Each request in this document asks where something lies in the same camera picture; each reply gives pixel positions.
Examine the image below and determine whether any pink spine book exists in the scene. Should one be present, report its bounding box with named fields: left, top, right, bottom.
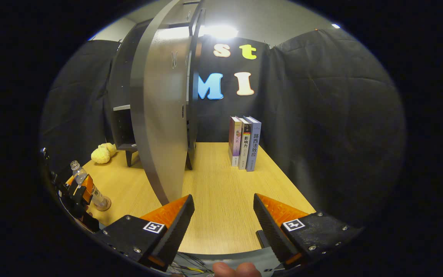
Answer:
left=228, top=116, right=243, bottom=167

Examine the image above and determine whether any dark grey cabinet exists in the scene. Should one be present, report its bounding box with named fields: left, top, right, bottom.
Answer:
left=106, top=0, right=207, bottom=170

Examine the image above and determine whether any clear bottle orange label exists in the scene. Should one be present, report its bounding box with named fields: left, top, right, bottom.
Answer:
left=70, top=160, right=108, bottom=210

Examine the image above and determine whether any yellow plush toy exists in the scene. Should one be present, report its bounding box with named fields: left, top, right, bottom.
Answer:
left=91, top=143, right=117, bottom=165

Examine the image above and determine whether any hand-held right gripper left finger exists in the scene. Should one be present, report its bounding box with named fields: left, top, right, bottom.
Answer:
left=100, top=194, right=195, bottom=272

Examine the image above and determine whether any blue grey spine book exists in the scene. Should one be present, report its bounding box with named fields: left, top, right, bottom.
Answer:
left=246, top=116, right=262, bottom=172

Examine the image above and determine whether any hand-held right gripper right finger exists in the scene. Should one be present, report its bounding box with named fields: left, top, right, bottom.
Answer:
left=253, top=193, right=364, bottom=271

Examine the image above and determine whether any white spine book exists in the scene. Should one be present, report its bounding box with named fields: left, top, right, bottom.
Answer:
left=238, top=117, right=253, bottom=170

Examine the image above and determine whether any ceiling light above backdrop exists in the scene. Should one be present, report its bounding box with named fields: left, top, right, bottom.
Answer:
left=198, top=25, right=239, bottom=40

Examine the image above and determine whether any black backdrop cloth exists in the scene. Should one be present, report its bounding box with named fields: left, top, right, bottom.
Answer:
left=41, top=29, right=406, bottom=227

